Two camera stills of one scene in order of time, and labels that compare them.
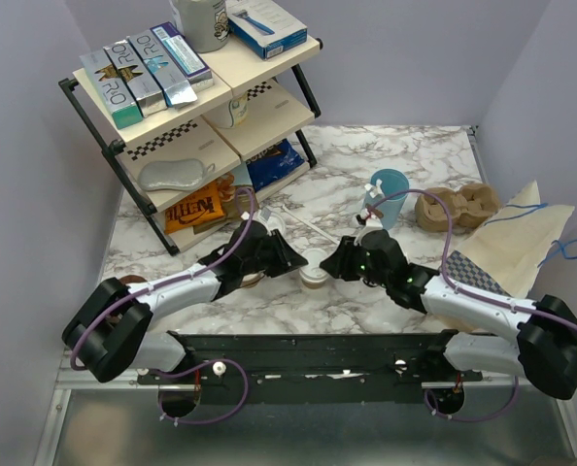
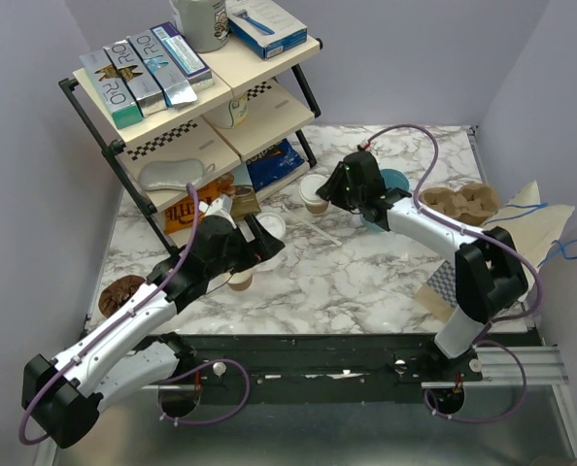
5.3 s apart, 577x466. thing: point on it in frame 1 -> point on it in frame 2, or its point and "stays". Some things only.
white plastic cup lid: x=272 y=220 stays
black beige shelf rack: x=193 y=167 stays
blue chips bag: x=269 y=166 stays
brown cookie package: x=231 y=210 stays
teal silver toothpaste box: x=125 y=110 stays
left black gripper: x=286 y=258 -> x=267 y=245
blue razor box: x=262 y=28 stays
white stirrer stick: x=317 y=229 stays
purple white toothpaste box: x=185 y=54 stays
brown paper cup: x=313 y=282 -> x=314 y=205
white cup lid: x=314 y=257 -> x=308 y=187
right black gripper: x=339 y=263 -> x=329 y=189
